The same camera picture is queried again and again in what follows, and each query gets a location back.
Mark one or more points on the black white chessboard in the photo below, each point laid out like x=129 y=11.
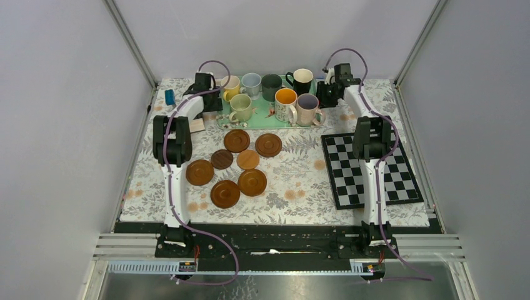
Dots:
x=346 y=179

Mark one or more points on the small light wooden coaster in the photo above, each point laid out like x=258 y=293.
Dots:
x=248 y=159

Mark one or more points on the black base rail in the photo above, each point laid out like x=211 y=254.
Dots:
x=261 y=247

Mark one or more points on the green serving tray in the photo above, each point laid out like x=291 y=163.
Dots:
x=260 y=119

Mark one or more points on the floral tablecloth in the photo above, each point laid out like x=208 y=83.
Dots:
x=298 y=188

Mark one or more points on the dark green mug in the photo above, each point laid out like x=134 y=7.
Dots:
x=270 y=84

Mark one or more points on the small dark wooden coaster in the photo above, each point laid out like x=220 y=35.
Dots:
x=221 y=159

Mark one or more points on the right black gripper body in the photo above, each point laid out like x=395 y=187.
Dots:
x=326 y=94

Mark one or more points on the light wooden block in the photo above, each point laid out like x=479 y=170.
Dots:
x=197 y=125

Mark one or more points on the light blue mug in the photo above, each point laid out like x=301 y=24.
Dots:
x=251 y=85

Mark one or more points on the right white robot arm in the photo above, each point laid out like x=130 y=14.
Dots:
x=371 y=146

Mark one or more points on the black mug white inside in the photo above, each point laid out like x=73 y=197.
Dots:
x=300 y=80

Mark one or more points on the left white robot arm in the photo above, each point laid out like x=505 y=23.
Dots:
x=172 y=148

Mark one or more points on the pink mug purple inside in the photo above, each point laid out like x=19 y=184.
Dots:
x=308 y=111

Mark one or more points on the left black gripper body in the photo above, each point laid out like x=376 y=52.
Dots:
x=214 y=104

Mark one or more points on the yellow mug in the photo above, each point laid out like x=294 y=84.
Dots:
x=231 y=87

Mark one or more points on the brown wooden coaster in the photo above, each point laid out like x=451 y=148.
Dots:
x=236 y=140
x=252 y=182
x=225 y=194
x=199 y=172
x=268 y=145

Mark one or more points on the pale green mug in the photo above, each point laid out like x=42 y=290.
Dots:
x=241 y=108

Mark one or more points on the patterned mug orange inside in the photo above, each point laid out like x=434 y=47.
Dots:
x=285 y=106

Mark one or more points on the blue block on stand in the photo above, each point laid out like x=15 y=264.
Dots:
x=169 y=97

